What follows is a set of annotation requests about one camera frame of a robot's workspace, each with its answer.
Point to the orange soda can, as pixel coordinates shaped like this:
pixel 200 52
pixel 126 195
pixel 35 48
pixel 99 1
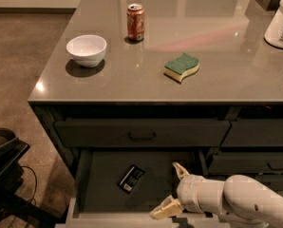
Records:
pixel 135 22

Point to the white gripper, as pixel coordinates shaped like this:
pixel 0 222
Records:
pixel 188 192

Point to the green yellow sponge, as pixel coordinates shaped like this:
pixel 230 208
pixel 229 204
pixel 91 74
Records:
pixel 181 67

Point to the white ceramic bowl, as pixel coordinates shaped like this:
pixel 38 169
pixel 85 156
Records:
pixel 87 50

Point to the open middle drawer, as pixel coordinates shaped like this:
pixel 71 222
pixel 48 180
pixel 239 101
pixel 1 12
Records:
pixel 98 201

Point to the black drawer handle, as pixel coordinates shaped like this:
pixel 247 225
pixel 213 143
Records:
pixel 147 138

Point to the closed top left drawer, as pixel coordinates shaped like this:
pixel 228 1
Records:
pixel 114 132

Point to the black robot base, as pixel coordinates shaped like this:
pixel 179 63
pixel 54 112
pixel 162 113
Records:
pixel 12 150

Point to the top right drawer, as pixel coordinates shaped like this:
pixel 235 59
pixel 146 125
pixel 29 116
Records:
pixel 260 133

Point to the bottom right drawer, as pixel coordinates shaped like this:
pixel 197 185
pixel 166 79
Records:
pixel 274 182

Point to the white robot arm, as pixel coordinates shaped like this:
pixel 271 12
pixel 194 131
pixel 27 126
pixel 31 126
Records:
pixel 240 200

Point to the black rxbar chocolate bar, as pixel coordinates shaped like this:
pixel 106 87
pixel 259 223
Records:
pixel 130 178

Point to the middle right drawer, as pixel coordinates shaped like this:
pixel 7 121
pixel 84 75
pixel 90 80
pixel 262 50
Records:
pixel 246 163

